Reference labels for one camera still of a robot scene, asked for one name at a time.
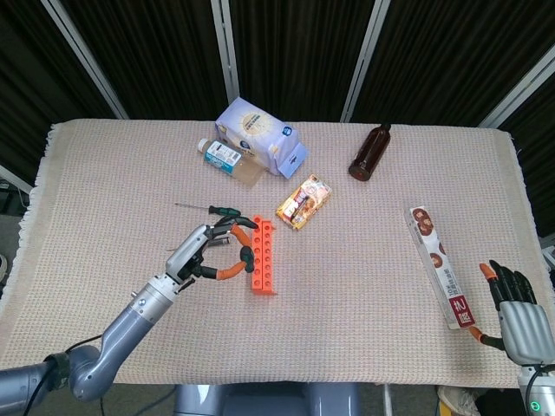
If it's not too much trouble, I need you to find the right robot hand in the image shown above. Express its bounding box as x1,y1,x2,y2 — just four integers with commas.
467,258,555,365

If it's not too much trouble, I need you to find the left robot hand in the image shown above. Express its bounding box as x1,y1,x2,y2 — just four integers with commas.
164,216,261,287

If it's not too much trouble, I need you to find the black metal-handled precision screwdriver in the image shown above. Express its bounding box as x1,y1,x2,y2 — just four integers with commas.
166,236,232,253

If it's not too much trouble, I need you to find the green black striped screwdriver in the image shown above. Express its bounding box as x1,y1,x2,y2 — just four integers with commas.
174,202,242,218

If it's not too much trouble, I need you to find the large teal-handled screwdriver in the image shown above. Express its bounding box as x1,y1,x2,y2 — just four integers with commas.
239,244,258,273

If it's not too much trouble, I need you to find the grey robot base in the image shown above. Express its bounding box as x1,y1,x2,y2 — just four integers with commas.
173,383,361,416

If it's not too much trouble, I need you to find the orange test tube rack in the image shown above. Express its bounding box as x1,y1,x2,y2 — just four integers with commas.
250,214,278,296

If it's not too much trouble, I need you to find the clear bottle with blue label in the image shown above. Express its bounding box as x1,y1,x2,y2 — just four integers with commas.
197,137,265,188

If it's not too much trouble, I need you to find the white shoe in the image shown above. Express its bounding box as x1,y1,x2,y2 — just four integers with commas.
436,384,480,416

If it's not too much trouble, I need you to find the long white cookie box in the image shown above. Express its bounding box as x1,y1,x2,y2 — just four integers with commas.
403,205,477,331

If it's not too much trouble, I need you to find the yellow curry box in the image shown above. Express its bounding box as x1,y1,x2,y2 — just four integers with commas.
275,173,334,231

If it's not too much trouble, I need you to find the lavender soft package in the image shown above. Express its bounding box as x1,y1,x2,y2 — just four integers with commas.
214,96,311,179

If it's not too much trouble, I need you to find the beige woven table cloth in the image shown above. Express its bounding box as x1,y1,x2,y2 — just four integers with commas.
0,119,548,389

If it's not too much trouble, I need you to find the dark pleated curtain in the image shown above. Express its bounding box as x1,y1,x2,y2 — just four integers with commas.
498,84,555,237
227,0,376,123
58,0,231,121
0,0,119,185
349,0,555,127

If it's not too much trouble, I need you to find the brown glass bottle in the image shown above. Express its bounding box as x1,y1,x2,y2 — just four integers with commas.
348,122,393,181

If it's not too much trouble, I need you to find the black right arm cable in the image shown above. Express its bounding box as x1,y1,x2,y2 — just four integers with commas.
524,363,555,416

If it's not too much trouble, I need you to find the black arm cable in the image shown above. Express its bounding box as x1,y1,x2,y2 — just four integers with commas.
524,363,555,416
23,333,108,416

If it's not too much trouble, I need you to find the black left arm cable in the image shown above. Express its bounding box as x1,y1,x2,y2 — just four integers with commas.
23,333,108,416

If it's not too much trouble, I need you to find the white metal frame post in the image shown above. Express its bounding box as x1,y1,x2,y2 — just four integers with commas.
41,0,130,120
479,55,555,129
211,0,241,101
0,164,34,194
340,0,391,123

